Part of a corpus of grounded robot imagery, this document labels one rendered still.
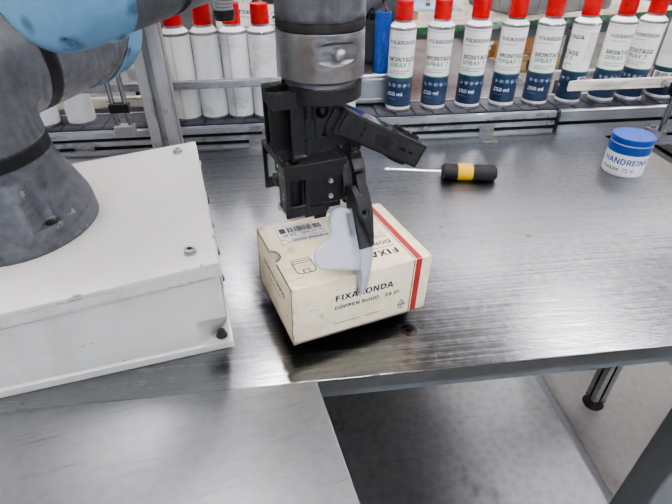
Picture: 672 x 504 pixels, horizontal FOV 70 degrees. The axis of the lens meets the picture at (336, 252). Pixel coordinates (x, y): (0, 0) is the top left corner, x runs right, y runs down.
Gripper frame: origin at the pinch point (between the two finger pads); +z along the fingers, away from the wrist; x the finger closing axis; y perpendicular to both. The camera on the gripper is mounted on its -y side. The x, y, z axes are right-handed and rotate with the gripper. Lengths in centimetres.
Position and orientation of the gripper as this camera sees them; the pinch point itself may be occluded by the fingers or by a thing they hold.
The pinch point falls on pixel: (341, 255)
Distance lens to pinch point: 55.0
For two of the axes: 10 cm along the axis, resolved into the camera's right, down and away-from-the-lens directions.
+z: 0.0, 8.1, 5.9
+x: 4.0, 5.4, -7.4
